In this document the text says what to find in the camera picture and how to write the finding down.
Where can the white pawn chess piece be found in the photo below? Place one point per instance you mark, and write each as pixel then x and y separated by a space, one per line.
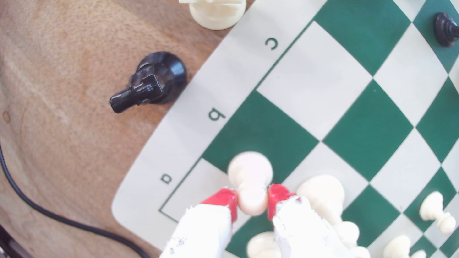
pixel 432 206
pixel 251 172

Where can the white queen chess piece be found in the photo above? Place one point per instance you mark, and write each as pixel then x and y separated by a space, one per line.
pixel 324 193

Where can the green white chess mat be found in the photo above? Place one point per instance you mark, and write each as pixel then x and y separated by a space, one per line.
pixel 315 79

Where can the white knight chess piece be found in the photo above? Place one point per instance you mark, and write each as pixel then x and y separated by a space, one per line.
pixel 217 16

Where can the black knight chess piece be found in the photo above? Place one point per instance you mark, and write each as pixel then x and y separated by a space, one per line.
pixel 165 71

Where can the black pawn chess piece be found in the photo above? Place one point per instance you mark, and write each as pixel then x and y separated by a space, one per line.
pixel 444 30

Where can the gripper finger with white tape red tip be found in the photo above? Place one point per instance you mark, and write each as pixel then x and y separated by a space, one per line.
pixel 301 233
pixel 204 233

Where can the white bishop chess piece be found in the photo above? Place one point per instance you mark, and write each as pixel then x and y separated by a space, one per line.
pixel 396 247

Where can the white rook chess piece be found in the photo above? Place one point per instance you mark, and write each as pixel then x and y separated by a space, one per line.
pixel 261 247

